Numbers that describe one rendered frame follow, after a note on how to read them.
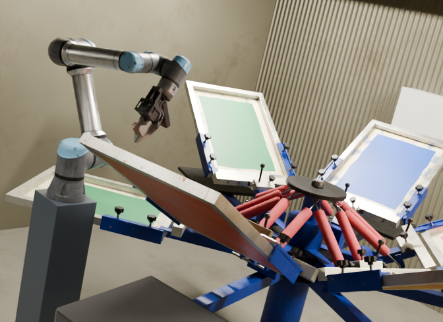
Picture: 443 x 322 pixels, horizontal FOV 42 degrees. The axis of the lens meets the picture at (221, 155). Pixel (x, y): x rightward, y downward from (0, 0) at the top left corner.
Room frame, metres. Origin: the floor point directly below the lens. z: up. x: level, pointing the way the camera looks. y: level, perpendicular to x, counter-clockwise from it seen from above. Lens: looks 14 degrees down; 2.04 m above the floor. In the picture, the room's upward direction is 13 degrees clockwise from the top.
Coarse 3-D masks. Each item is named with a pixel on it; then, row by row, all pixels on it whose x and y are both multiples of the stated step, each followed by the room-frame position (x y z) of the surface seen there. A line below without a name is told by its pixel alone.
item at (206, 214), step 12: (156, 180) 1.68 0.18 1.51; (168, 192) 1.77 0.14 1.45; (180, 192) 1.64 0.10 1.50; (180, 204) 1.86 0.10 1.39; (192, 204) 1.72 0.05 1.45; (204, 204) 1.60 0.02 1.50; (204, 216) 1.82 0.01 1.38; (216, 216) 1.68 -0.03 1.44; (216, 228) 1.92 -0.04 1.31; (228, 228) 1.77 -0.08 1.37; (228, 240) 2.04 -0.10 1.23; (240, 240) 1.87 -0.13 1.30; (240, 252) 2.17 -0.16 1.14; (252, 252) 1.97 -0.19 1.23; (264, 264) 2.09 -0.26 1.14
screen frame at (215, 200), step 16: (96, 144) 1.81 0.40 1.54; (128, 160) 1.72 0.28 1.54; (144, 160) 1.70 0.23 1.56; (160, 176) 1.64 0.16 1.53; (176, 176) 1.62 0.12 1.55; (192, 192) 1.57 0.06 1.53; (208, 192) 1.55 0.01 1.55; (224, 208) 1.57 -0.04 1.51; (240, 224) 1.66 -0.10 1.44; (256, 240) 1.77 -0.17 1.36
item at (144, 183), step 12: (120, 168) 1.87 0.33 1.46; (132, 180) 1.98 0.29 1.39; (144, 180) 1.82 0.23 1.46; (144, 192) 2.09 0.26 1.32; (156, 192) 1.92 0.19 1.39; (168, 204) 2.03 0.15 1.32; (180, 216) 2.18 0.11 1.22; (192, 216) 1.98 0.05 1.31; (192, 228) 2.31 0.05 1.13; (204, 228) 2.10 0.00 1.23; (216, 240) 2.24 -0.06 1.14
